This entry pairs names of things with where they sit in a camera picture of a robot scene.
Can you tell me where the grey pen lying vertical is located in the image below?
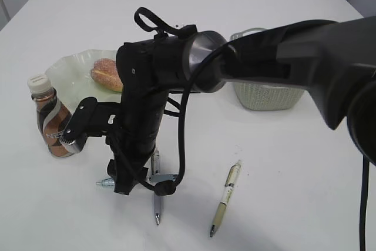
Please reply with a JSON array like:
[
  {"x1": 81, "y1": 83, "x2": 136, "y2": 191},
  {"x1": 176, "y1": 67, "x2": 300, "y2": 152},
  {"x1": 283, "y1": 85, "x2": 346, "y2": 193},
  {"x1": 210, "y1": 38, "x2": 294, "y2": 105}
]
[{"x1": 150, "y1": 149, "x2": 162, "y2": 226}]

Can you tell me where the beige patterned pen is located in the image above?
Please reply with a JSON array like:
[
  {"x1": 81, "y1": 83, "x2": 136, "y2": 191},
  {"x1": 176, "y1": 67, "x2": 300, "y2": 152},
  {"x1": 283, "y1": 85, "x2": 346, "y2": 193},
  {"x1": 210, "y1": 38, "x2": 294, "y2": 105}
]
[{"x1": 209, "y1": 160, "x2": 242, "y2": 237}]

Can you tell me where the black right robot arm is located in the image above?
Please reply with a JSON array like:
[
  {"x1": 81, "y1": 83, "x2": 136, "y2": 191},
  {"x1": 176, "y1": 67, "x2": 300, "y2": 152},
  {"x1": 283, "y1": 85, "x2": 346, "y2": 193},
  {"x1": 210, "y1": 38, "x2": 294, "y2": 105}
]
[{"x1": 107, "y1": 17, "x2": 375, "y2": 195}]

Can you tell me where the grey-green plastic basket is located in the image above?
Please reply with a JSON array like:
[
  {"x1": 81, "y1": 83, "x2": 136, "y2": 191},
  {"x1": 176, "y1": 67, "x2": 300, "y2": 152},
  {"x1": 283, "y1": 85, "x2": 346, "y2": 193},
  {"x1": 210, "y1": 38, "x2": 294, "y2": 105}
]
[{"x1": 229, "y1": 27, "x2": 306, "y2": 112}]

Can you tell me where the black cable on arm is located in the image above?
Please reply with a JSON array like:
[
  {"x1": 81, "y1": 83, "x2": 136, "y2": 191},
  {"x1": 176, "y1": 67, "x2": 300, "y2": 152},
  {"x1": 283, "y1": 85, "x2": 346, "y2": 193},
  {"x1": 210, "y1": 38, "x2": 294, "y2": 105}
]
[{"x1": 117, "y1": 6, "x2": 236, "y2": 198}]

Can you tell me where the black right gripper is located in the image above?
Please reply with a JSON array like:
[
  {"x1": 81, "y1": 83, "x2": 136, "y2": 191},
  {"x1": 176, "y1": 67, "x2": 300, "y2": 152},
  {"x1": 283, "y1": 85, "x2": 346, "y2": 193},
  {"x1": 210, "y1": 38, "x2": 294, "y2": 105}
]
[{"x1": 106, "y1": 38, "x2": 189, "y2": 195}]

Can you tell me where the pale green wavy plate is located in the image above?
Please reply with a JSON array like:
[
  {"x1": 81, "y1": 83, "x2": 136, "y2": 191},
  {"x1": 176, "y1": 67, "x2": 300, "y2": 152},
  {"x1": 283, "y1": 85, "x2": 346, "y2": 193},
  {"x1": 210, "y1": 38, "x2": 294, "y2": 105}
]
[{"x1": 45, "y1": 49, "x2": 121, "y2": 112}]

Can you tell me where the sugared bread roll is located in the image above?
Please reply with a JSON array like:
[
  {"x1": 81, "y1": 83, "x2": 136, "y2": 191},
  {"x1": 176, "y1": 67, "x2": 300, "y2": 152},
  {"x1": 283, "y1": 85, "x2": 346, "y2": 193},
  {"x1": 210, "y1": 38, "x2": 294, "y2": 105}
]
[{"x1": 90, "y1": 58, "x2": 123, "y2": 92}]

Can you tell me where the brown coffee bottle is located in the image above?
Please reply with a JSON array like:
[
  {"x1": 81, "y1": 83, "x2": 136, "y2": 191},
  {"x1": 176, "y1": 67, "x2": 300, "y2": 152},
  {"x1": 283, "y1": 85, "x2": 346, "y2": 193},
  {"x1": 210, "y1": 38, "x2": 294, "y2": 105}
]
[{"x1": 27, "y1": 74, "x2": 72, "y2": 158}]

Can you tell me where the grey pen horizontal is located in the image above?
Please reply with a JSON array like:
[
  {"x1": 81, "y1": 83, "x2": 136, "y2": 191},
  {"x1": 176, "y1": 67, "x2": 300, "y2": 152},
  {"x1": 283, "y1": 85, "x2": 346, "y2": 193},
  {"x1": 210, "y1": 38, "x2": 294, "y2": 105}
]
[{"x1": 96, "y1": 174, "x2": 177, "y2": 187}]

